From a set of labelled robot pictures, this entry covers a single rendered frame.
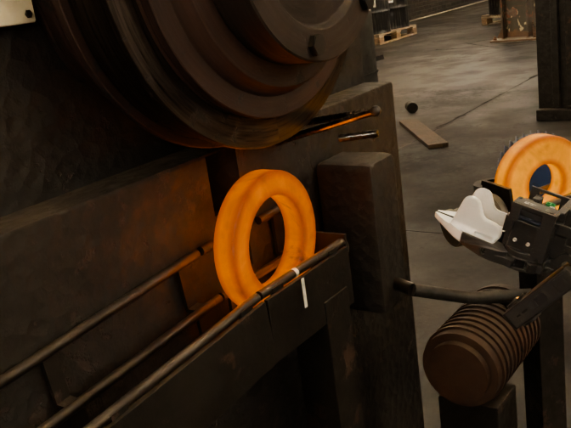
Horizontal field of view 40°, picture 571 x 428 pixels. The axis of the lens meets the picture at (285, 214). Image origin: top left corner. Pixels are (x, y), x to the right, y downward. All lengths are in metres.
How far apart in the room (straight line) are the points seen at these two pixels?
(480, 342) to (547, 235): 0.31
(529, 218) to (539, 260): 0.05
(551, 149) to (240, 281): 0.58
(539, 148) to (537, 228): 0.36
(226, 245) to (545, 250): 0.37
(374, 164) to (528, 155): 0.26
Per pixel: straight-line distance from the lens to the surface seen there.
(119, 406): 0.80
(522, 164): 1.26
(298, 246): 1.05
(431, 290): 1.19
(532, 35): 9.79
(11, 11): 0.85
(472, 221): 0.97
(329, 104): 1.23
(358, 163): 1.14
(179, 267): 0.94
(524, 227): 0.94
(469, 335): 1.20
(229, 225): 0.93
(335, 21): 0.90
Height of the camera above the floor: 1.07
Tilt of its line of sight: 17 degrees down
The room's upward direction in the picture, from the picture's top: 8 degrees counter-clockwise
